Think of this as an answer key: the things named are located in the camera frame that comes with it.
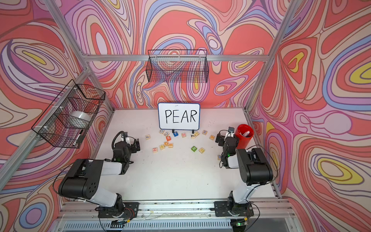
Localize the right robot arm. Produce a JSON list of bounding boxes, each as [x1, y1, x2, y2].
[[213, 124, 274, 219]]

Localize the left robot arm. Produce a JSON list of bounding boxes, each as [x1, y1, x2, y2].
[[58, 131, 141, 223]]

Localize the whiteboard with PEAR text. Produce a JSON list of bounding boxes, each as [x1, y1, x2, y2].
[[157, 102, 201, 131]]

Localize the red cup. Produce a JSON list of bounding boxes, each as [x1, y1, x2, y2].
[[235, 124, 254, 149]]

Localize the white tape roll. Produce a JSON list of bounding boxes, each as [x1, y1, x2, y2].
[[68, 111, 91, 129]]

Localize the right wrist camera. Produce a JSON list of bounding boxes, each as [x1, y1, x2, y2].
[[227, 127, 235, 137]]

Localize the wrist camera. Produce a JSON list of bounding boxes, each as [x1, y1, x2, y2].
[[227, 127, 235, 137], [123, 136, 136, 145]]

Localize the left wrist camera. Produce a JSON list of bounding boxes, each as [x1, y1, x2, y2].
[[123, 136, 136, 145]]

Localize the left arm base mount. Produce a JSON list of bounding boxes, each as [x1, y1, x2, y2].
[[95, 202, 139, 219]]

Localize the left black wire basket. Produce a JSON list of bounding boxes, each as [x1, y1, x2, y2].
[[31, 80, 106, 149]]

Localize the black wire basket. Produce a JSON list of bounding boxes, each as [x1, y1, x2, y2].
[[146, 49, 209, 83], [31, 80, 106, 149]]

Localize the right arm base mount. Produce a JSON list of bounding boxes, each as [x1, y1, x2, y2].
[[213, 201, 254, 218]]

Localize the aluminium front rail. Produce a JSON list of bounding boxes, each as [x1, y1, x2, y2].
[[57, 198, 297, 221]]

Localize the back black wire basket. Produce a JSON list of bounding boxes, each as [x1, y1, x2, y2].
[[146, 49, 209, 83]]

